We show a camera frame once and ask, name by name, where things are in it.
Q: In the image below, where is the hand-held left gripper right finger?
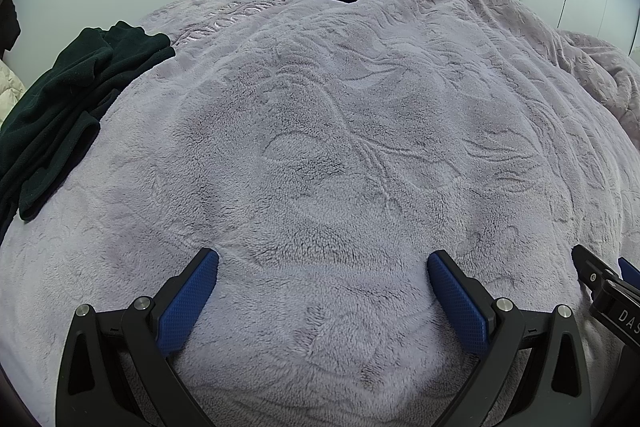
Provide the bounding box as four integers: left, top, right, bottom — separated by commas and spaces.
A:
427, 249, 593, 427

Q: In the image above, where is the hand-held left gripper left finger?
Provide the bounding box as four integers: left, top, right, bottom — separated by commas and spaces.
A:
55, 248, 221, 427

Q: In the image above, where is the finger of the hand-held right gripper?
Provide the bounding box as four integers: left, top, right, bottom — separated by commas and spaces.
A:
571, 244, 621, 303
617, 256, 640, 291

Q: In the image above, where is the dark green sweater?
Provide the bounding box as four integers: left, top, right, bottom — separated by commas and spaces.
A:
0, 21, 177, 239

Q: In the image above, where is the purple fleece blanket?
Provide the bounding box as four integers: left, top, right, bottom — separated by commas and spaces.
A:
0, 0, 640, 427

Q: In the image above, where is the cream quilted jacket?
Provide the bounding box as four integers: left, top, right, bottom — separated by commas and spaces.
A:
0, 58, 27, 124

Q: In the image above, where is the dark hanging clothing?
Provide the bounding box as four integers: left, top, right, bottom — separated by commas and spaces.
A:
0, 0, 21, 54

